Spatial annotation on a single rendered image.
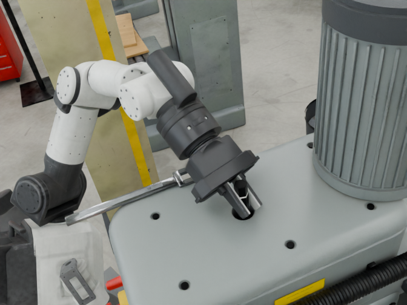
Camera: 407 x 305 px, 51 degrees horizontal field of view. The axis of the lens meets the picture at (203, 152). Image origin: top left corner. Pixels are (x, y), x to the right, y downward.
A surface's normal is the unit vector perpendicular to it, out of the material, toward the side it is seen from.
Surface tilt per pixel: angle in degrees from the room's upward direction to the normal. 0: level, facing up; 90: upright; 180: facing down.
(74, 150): 90
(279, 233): 0
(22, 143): 0
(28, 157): 0
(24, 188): 61
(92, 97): 98
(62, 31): 90
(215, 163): 31
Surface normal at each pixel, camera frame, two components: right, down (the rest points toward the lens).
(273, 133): -0.12, -0.74
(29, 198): -0.41, 0.20
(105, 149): 0.37, 0.58
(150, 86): 0.29, -0.46
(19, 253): 0.53, -0.03
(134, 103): -0.75, 0.44
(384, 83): -0.34, 0.66
